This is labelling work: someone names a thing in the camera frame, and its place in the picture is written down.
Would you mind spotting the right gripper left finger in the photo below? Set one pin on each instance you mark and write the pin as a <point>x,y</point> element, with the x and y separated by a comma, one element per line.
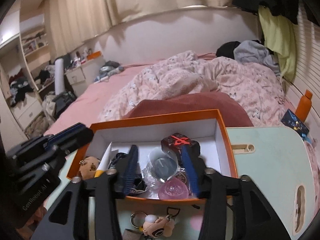
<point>130,169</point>

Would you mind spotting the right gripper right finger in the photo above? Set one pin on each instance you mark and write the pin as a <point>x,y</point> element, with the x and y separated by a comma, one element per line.
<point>192,164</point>

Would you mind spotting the black satin lace cloth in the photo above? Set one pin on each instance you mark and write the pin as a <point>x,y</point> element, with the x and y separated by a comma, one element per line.
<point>118,162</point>

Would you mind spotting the pink round case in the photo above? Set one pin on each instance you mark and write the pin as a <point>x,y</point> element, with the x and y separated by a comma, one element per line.
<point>173,189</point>

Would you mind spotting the orange cardboard box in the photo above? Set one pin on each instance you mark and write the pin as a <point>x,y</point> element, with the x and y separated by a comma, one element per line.
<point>206,127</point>

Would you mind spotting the clear plastic item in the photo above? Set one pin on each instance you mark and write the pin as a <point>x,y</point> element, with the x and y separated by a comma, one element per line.
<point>160,167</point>

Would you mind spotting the white skincare tube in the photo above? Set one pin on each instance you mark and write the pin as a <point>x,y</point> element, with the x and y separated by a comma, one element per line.
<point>104,163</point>

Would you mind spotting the dark red black box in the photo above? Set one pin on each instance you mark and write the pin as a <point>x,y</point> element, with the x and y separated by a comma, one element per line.
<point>176,141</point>

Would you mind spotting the brown plush toy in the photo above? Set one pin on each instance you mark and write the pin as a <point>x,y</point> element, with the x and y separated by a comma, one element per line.
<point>88,167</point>

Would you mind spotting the cartoon figure keychain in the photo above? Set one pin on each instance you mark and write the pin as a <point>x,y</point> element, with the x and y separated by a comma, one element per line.
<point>153,226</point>

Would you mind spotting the brown patterned card box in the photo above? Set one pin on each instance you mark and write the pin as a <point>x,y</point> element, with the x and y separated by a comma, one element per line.
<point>182,176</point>

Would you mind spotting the mint green lap table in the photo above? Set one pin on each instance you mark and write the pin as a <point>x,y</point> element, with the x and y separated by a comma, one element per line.
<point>279,165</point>

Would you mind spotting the pink bed sheet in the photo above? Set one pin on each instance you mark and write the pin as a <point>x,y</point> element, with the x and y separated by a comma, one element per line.
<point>85,99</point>

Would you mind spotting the white roll tube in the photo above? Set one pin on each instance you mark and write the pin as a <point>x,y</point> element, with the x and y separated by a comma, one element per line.
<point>59,77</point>

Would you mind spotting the pink floral duvet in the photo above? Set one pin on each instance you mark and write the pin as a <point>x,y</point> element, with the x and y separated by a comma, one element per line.
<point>252,85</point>

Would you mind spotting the white nightstand drawer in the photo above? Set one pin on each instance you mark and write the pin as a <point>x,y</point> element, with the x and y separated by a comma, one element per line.
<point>82,76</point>

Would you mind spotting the blue patterned small box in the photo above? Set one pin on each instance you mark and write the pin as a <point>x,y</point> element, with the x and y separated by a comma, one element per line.
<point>292,121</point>

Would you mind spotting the grey bundle on bed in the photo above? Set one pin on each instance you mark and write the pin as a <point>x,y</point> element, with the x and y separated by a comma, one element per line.
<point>108,69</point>

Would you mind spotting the black garment on bed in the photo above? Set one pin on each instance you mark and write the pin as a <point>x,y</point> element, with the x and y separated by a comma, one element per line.
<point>227,49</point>

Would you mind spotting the orange bottle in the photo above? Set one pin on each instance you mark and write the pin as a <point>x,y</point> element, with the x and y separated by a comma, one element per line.
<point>304,106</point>

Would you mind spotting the grey garment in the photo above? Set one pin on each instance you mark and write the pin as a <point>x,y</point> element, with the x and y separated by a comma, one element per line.
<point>253,52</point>

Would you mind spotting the white open shelf unit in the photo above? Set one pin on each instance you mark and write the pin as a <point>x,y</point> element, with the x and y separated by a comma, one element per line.
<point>24,56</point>

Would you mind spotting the light green garment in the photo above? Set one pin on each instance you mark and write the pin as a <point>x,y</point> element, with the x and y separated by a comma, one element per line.
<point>279,37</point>

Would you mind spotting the beige curtain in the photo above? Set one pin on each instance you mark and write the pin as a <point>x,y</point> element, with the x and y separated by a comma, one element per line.
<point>70,23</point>

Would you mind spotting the dark red corduroy cushion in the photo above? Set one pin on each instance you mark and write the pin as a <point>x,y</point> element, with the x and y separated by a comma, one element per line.
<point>232,113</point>

